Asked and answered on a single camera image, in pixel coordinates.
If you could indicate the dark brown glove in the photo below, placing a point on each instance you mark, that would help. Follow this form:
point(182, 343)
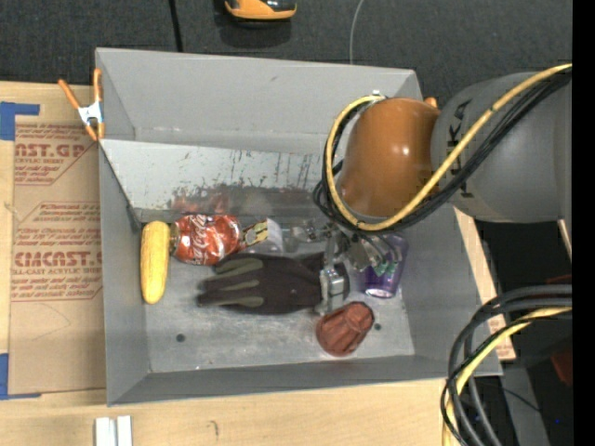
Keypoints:
point(274, 286)

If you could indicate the crushed red soda can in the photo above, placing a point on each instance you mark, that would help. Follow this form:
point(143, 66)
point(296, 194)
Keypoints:
point(207, 240)

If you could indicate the clear purple cup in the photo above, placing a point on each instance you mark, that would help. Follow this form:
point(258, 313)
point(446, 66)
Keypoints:
point(388, 284)

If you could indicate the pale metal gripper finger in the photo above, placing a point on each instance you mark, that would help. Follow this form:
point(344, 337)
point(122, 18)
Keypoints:
point(334, 284)
point(304, 234)

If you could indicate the brown cardboard board red print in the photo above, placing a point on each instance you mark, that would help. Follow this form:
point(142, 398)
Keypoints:
point(56, 295)

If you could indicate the grey metal bin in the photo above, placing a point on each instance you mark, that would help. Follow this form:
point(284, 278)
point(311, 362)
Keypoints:
point(260, 342)

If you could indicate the yellow corn cob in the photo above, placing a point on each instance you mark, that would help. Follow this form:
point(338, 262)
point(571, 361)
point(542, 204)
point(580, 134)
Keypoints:
point(154, 263)

